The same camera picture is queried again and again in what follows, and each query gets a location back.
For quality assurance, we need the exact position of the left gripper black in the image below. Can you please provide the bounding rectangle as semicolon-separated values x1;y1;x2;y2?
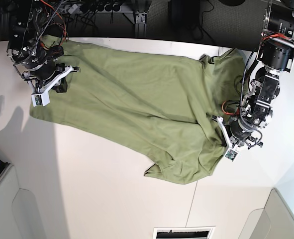
212;116;263;152

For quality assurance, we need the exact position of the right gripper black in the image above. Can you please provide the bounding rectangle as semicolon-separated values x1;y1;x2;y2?
18;60;80;94

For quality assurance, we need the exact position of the green t-shirt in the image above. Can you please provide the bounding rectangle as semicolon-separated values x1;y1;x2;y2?
30;41;244;184

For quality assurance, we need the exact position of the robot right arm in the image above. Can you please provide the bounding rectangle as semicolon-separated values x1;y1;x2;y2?
6;0;68;93

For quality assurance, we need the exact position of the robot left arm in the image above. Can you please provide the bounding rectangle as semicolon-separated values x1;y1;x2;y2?
212;0;294;160

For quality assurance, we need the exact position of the white power strip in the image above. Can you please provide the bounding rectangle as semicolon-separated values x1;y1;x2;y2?
61;1;123;14

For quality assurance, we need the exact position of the grey chair right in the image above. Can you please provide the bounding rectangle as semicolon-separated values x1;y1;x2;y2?
239;188;294;239

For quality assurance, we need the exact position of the grey chair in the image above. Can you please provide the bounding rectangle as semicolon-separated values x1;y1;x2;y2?
239;188;294;239
0;164;47;239

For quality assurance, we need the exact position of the aluminium table leg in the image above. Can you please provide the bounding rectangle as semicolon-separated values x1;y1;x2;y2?
135;12;147;38

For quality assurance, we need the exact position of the white framed floor vent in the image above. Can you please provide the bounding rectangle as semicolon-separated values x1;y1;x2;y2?
152;226;215;239

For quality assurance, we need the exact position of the black box under table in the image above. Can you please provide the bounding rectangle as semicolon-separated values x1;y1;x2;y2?
169;0;200;29

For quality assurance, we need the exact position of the grey chair left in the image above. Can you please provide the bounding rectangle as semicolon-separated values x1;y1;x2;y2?
0;164;47;239

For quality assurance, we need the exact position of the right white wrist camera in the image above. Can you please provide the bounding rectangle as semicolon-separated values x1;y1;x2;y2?
31;92;50;107

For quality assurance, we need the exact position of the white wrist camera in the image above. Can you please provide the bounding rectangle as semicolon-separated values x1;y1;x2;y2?
31;92;50;107
224;148;238;161

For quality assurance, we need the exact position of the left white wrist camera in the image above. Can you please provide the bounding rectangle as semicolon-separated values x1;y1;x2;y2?
224;148;238;161

